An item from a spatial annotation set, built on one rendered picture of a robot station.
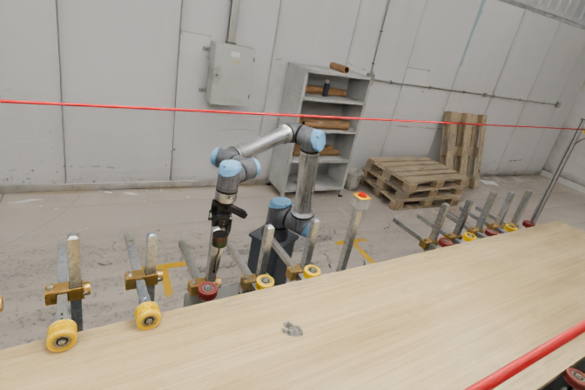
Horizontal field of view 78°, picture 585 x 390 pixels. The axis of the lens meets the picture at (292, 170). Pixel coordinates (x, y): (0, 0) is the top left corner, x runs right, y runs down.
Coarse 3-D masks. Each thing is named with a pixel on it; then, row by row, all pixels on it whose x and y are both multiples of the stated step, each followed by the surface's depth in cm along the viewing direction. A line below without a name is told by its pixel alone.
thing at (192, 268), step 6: (180, 240) 181; (180, 246) 177; (186, 246) 177; (186, 252) 173; (186, 258) 169; (192, 258) 170; (186, 264) 169; (192, 264) 166; (192, 270) 162; (192, 276) 161; (198, 276) 159; (204, 300) 147; (210, 300) 148
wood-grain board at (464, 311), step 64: (448, 256) 208; (512, 256) 222; (576, 256) 238; (128, 320) 126; (192, 320) 131; (256, 320) 137; (320, 320) 143; (384, 320) 150; (448, 320) 157; (512, 320) 165; (576, 320) 174; (0, 384) 99; (64, 384) 103; (128, 384) 106; (192, 384) 110; (256, 384) 113; (320, 384) 118; (384, 384) 122; (448, 384) 127; (512, 384) 132
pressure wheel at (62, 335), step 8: (64, 320) 112; (72, 320) 114; (48, 328) 111; (56, 328) 110; (64, 328) 110; (72, 328) 112; (48, 336) 109; (56, 336) 108; (64, 336) 110; (72, 336) 111; (48, 344) 108; (56, 344) 109; (64, 344) 111; (72, 344) 112
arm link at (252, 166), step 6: (234, 156) 160; (240, 156) 161; (240, 162) 154; (246, 162) 155; (252, 162) 158; (258, 162) 160; (246, 168) 153; (252, 168) 156; (258, 168) 159; (246, 174) 152; (252, 174) 156; (258, 174) 161
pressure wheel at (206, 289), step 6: (204, 282) 150; (210, 282) 151; (198, 288) 146; (204, 288) 147; (210, 288) 147; (216, 288) 148; (198, 294) 145; (204, 294) 144; (210, 294) 144; (216, 294) 148
